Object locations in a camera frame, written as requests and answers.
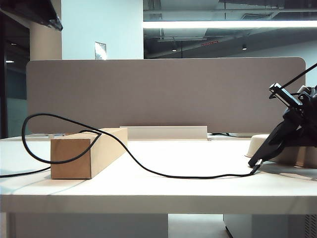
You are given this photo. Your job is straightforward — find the white ceiling light strip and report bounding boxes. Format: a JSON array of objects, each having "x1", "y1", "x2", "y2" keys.
[{"x1": 143, "y1": 20, "x2": 317, "y2": 28}]

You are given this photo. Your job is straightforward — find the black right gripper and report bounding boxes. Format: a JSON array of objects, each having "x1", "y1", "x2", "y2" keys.
[{"x1": 266, "y1": 85, "x2": 317, "y2": 155}]

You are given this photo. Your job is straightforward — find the grey fabric desk divider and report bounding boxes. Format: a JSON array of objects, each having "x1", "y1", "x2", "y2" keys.
[{"x1": 26, "y1": 57, "x2": 307, "y2": 134}]

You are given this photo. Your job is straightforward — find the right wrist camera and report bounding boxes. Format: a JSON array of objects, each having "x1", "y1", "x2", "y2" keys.
[{"x1": 268, "y1": 83, "x2": 305, "y2": 108}]

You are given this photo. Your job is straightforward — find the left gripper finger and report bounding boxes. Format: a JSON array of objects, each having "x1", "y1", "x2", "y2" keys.
[{"x1": 0, "y1": 0, "x2": 63, "y2": 32}]

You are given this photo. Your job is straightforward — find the black camera cable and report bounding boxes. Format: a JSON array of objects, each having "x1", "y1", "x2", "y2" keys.
[{"x1": 278, "y1": 62, "x2": 317, "y2": 89}]

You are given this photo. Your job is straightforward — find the beige pulp tray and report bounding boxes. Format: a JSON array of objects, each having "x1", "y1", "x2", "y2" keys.
[{"x1": 244, "y1": 133, "x2": 317, "y2": 168}]

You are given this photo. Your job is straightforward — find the white cable raceway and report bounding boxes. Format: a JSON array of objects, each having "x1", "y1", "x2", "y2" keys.
[{"x1": 119, "y1": 125, "x2": 208, "y2": 140}]

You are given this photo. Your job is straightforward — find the framed wall notice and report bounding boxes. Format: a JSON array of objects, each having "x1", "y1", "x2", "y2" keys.
[{"x1": 94, "y1": 41, "x2": 107, "y2": 60}]

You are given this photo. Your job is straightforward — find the brown cardboard box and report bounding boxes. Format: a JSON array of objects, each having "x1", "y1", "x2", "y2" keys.
[{"x1": 51, "y1": 127, "x2": 128, "y2": 179}]

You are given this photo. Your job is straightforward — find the white desk panel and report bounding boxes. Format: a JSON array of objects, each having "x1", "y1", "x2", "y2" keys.
[{"x1": 6, "y1": 213, "x2": 169, "y2": 238}]

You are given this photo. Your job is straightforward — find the black charging cable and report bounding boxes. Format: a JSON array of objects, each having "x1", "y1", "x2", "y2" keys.
[{"x1": 0, "y1": 113, "x2": 264, "y2": 179}]

